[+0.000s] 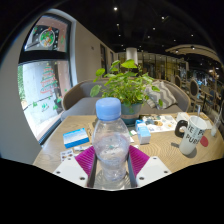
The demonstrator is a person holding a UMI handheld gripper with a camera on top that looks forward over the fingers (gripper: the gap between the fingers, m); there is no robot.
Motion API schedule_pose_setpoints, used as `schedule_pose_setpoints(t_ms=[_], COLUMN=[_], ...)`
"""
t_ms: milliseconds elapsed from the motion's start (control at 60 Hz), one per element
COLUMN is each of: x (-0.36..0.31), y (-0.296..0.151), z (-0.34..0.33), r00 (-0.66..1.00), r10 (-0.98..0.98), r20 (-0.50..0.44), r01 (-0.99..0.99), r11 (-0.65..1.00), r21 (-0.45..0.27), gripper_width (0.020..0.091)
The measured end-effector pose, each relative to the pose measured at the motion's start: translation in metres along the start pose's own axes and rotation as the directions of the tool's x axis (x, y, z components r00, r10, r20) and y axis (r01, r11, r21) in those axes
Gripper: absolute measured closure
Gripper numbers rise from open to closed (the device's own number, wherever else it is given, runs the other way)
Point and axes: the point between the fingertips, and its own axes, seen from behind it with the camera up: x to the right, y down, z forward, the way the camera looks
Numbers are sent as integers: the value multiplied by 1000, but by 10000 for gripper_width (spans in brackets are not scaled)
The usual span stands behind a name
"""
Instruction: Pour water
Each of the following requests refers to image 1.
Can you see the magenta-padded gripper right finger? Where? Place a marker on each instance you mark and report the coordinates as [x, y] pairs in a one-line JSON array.
[[138, 158]]

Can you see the flat round red coaster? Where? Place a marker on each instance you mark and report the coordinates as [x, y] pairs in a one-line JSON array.
[[204, 141]]

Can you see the blue white flat box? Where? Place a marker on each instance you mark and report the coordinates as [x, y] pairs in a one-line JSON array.
[[76, 137]]

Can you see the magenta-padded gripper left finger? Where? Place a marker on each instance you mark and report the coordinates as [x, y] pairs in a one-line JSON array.
[[85, 158]]

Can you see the grey curved sofa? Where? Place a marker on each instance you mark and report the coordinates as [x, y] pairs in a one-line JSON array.
[[78, 100]]

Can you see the small light blue box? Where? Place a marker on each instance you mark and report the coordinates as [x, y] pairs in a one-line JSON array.
[[143, 132]]

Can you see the illustrated paper leaflet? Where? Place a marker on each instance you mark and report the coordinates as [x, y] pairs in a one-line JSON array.
[[158, 122]]

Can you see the group of oval-back dining chairs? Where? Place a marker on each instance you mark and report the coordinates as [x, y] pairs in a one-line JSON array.
[[195, 88]]

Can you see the potted green leafy plant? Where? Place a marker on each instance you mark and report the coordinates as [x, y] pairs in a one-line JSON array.
[[126, 86]]

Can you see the small printed picture card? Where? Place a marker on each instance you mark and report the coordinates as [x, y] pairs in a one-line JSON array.
[[66, 155]]

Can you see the window with holiday stickers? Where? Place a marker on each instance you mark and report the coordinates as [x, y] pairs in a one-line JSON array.
[[45, 80]]

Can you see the clear water bottle blue cap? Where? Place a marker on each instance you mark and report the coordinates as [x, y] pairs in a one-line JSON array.
[[111, 146]]

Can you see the white mug black lettering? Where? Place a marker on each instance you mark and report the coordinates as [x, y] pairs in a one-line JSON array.
[[193, 135]]

